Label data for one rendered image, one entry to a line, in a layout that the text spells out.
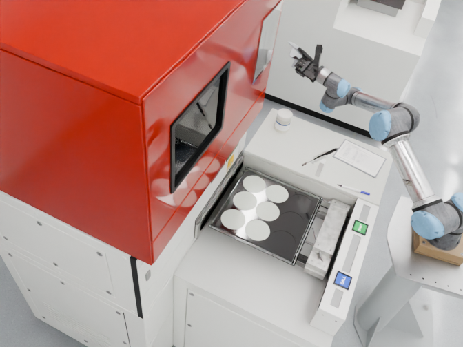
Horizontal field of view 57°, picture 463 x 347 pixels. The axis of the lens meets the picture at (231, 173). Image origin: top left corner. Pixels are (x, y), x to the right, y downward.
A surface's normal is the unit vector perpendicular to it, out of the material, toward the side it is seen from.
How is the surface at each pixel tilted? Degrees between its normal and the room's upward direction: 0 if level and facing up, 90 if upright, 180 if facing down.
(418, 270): 0
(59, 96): 90
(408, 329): 90
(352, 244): 0
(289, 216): 0
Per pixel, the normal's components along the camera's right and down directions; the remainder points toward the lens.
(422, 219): -0.85, 0.35
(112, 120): -0.43, 0.64
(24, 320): 0.11, -0.66
